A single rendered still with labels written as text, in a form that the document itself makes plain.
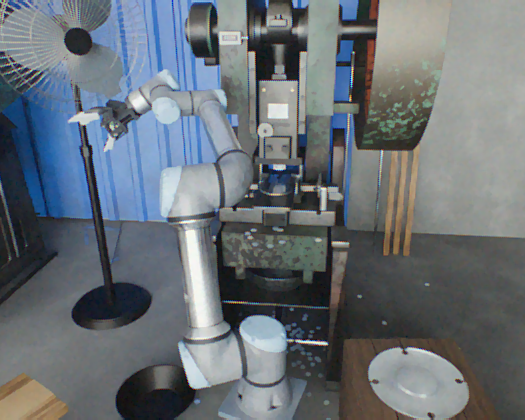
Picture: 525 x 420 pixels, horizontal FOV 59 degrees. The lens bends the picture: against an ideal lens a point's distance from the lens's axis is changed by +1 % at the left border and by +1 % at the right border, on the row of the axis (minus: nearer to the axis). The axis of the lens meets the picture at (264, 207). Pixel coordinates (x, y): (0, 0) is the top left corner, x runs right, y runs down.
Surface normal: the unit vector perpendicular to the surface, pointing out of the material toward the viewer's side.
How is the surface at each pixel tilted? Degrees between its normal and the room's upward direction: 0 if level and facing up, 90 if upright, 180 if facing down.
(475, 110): 90
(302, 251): 90
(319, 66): 90
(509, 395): 0
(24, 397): 0
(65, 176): 90
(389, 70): 101
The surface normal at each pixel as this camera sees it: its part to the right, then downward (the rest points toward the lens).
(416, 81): -0.11, 0.64
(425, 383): -0.01, -0.91
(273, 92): -0.11, 0.40
